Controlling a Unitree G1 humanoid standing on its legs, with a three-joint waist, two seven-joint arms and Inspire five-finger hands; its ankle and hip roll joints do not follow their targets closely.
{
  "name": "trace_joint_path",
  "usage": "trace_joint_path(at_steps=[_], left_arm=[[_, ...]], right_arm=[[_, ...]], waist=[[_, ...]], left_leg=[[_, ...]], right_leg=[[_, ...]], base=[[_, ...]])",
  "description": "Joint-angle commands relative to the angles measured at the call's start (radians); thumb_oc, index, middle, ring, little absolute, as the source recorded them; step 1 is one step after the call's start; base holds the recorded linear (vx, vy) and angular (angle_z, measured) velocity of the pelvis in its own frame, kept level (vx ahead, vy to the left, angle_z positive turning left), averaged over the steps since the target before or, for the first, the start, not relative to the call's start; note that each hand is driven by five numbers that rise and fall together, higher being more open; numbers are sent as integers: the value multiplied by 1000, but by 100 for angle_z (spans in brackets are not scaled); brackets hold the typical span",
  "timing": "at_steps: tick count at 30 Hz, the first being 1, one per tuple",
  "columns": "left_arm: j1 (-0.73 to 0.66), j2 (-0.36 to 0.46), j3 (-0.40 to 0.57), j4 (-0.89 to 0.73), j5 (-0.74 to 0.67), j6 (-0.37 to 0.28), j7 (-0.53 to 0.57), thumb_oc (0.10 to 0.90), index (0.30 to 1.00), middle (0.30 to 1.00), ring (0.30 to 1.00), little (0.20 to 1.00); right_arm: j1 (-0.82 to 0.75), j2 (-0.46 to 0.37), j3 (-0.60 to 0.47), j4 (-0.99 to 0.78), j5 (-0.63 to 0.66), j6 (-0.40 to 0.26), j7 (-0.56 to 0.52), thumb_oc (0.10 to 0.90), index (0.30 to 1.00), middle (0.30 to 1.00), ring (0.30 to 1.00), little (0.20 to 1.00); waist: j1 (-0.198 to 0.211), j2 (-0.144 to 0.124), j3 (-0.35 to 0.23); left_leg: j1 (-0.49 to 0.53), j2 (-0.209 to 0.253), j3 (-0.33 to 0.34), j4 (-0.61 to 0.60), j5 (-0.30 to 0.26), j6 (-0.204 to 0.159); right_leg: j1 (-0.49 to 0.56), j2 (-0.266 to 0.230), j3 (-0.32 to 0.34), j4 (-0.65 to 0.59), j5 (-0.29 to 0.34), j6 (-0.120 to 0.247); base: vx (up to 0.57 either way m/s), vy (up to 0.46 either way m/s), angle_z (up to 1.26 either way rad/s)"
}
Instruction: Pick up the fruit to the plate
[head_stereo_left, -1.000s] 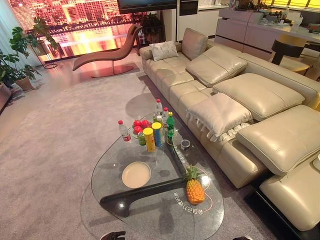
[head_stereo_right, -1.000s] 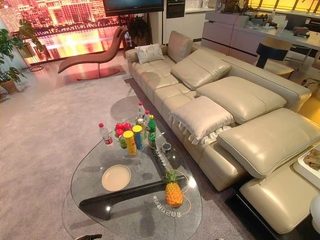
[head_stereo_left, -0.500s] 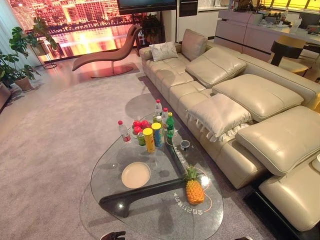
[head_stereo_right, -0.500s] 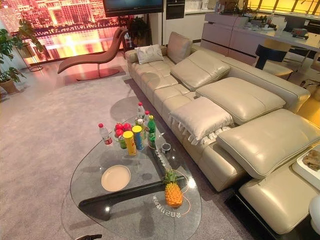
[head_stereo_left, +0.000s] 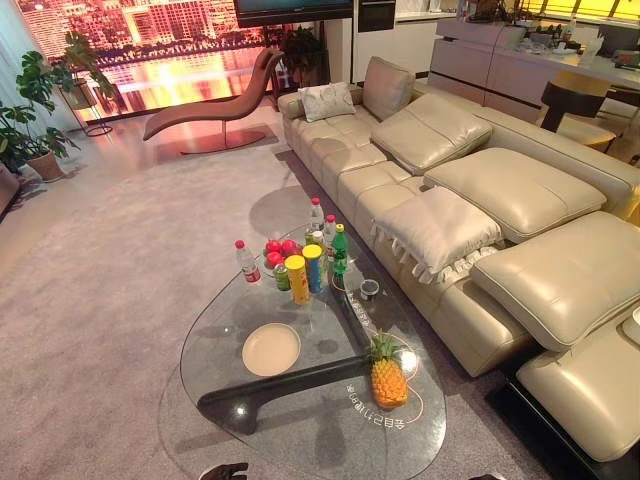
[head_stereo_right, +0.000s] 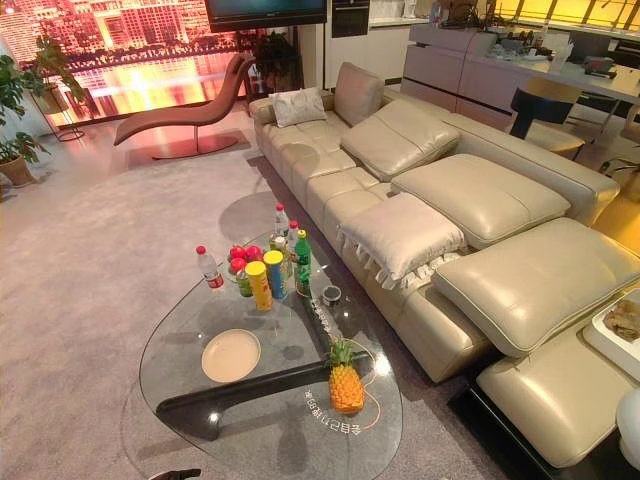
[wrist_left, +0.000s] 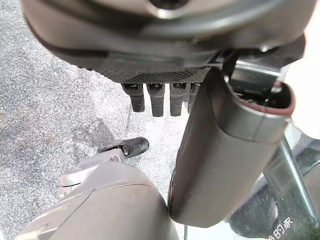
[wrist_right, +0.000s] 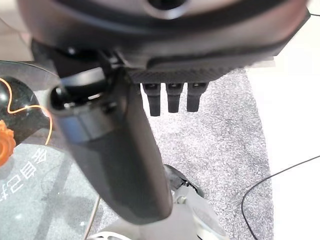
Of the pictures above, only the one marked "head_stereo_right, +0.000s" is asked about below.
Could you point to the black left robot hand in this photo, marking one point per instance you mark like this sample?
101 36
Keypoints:
172 474

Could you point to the round cream plate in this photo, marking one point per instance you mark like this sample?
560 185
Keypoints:
231 356

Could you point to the glass coffee table black base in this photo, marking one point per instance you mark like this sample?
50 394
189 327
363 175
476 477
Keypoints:
270 360

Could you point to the yellow pineapple with green crown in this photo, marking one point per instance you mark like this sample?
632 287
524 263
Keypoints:
346 385

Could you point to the green can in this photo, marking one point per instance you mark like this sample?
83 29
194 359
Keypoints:
242 285

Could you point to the clear water bottle red cap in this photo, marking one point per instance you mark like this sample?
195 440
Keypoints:
281 219
210 270
292 234

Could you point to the blue chip can yellow lid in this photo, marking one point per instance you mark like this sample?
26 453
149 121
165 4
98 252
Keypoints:
275 276

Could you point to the small round dark ashtray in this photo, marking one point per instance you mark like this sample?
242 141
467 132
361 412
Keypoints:
330 295

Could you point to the green soda bottle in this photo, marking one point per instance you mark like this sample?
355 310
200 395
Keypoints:
302 265

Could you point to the cream fringed throw pillow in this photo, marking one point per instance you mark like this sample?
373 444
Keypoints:
400 240

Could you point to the brown curved chaise lounge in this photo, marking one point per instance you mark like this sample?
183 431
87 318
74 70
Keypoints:
190 120

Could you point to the beige leather sectional sofa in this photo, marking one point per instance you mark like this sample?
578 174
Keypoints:
450 240

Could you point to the potted green leafy plant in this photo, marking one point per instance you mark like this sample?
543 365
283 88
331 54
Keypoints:
14 125

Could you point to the white patterned throw pillow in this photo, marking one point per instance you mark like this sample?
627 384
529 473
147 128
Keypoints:
299 106

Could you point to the tall plant on metal stand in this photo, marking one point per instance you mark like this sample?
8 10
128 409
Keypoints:
56 75

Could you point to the beige leather back cushion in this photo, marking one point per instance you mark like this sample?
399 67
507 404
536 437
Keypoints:
357 92

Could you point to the dark potted plant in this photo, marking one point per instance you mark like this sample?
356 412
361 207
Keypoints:
275 60

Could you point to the white round lamp shade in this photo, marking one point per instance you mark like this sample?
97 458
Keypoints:
628 425

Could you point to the white tray with brown object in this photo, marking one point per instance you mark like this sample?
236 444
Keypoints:
617 320

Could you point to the black television screen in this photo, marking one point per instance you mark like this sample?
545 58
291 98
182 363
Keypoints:
266 12

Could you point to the black built-in oven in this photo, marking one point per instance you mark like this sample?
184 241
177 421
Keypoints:
350 17

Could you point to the grey sideboard cabinet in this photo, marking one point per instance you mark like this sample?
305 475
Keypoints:
450 67

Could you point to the black round-back chair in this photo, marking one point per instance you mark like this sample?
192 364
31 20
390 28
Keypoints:
547 115

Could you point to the white dining table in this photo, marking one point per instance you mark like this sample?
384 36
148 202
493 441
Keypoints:
560 75

